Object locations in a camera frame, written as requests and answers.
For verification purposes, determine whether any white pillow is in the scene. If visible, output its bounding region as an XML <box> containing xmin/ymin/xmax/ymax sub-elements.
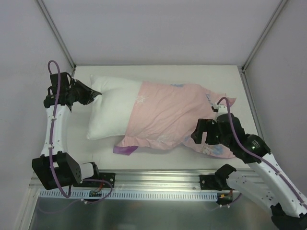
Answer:
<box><xmin>87</xmin><ymin>75</ymin><xmax>142</xmax><ymax>140</ymax></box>

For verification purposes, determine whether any purple Elsa print pillowcase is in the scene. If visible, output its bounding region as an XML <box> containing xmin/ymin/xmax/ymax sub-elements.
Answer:
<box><xmin>113</xmin><ymin>81</ymin><xmax>234</xmax><ymax>159</ymax></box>

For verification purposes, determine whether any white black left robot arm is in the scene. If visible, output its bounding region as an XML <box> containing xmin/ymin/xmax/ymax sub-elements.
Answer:
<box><xmin>32</xmin><ymin>72</ymin><xmax>100</xmax><ymax>190</ymax></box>

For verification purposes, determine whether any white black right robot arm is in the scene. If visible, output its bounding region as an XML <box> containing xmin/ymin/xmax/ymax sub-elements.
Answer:
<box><xmin>191</xmin><ymin>114</ymin><xmax>307</xmax><ymax>230</ymax></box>

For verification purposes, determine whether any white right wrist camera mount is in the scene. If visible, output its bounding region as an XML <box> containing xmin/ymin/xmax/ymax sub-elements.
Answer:
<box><xmin>211</xmin><ymin>103</ymin><xmax>228</xmax><ymax>115</ymax></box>

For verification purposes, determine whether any left aluminium corner post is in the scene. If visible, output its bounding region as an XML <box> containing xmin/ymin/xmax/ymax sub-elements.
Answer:
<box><xmin>35</xmin><ymin>0</ymin><xmax>76</xmax><ymax>70</ymax></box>

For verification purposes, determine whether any aluminium corner post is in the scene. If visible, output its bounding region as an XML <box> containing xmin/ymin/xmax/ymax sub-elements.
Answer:
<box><xmin>241</xmin><ymin>0</ymin><xmax>288</xmax><ymax>71</ymax></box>
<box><xmin>35</xmin><ymin>0</ymin><xmax>76</xmax><ymax>70</ymax></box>

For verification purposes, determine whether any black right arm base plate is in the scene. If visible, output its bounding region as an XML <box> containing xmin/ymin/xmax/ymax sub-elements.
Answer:
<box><xmin>199</xmin><ymin>174</ymin><xmax>231</xmax><ymax>191</ymax></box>

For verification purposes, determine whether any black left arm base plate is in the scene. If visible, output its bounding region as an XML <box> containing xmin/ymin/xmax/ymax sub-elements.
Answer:
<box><xmin>73</xmin><ymin>172</ymin><xmax>116</xmax><ymax>189</ymax></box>

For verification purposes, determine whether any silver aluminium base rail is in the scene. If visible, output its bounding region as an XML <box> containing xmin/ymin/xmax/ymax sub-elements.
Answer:
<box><xmin>28</xmin><ymin>169</ymin><xmax>264</xmax><ymax>192</ymax></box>

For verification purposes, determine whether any right aluminium corner post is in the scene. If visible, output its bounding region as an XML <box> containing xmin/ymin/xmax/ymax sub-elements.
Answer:
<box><xmin>241</xmin><ymin>0</ymin><xmax>288</xmax><ymax>71</ymax></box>

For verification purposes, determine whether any white slotted cable duct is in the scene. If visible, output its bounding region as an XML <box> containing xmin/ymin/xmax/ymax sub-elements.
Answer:
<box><xmin>38</xmin><ymin>189</ymin><xmax>219</xmax><ymax>202</ymax></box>

